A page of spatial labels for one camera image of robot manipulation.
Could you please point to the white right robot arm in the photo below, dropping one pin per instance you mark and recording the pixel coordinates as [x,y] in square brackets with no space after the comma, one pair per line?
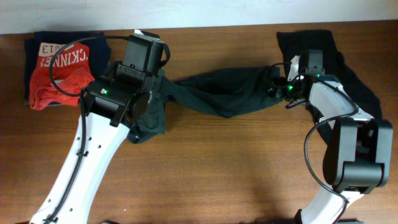
[358,153]

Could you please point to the dark green t-shirt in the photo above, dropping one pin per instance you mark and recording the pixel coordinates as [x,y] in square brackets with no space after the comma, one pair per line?
[226,93]

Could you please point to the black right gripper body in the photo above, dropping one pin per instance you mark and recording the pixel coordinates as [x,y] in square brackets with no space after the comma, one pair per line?
[287,89]

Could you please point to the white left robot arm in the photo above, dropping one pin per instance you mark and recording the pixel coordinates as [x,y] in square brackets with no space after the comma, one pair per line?
[110,107]

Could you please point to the navy folded garment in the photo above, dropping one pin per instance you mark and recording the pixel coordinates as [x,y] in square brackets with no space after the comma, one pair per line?
[99,57]

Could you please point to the black polo shirt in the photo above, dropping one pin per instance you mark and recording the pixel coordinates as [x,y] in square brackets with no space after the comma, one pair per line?
[296,43]

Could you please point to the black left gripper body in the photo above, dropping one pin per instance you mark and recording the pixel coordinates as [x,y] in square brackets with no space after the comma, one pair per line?
[156,78]

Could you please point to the red printed t-shirt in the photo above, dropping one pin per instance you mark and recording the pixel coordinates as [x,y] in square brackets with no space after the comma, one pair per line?
[71,72]

